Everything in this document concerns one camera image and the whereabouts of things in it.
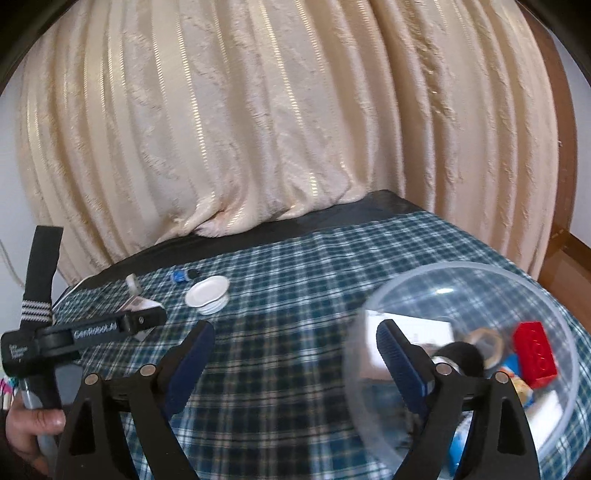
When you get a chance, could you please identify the small black object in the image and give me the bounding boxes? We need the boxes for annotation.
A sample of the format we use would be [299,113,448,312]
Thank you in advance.
[431,342,485,377]

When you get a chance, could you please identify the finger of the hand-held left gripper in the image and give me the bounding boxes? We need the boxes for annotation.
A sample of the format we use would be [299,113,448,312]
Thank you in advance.
[117,306,169,334]

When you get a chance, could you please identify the red toy block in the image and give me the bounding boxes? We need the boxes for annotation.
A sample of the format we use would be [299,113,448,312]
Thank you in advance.
[512,322,558,391]

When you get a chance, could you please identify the person's left hand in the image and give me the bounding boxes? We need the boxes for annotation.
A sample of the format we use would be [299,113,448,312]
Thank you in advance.
[0,394,66,478]

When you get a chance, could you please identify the white tape roll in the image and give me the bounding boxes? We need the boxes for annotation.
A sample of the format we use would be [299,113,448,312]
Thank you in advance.
[471,328,504,367]

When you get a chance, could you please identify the clear plastic bowl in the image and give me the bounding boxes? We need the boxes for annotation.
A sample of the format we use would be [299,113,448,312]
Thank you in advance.
[342,262,580,478]

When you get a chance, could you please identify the cream patterned curtain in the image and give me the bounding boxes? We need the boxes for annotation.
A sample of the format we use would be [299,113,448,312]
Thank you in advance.
[14,0,561,287]

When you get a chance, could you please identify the blue plaid tablecloth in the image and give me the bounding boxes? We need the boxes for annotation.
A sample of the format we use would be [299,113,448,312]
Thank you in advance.
[51,210,578,480]

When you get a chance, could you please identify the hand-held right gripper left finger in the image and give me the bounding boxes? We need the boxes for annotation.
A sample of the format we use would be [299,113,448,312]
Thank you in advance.
[55,320,217,480]

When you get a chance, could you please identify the brown wooden door frame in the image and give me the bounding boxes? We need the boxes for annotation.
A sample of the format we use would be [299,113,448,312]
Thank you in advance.
[522,0,591,296]

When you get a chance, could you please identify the white plastic piece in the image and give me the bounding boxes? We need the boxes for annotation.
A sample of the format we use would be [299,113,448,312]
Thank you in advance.
[529,390,570,432]

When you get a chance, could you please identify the white orange medicine box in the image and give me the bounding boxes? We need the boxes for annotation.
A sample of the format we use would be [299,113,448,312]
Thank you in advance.
[117,298,162,342]

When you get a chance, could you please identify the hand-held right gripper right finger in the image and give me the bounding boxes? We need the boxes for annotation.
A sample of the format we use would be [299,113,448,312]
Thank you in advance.
[375,320,541,480]

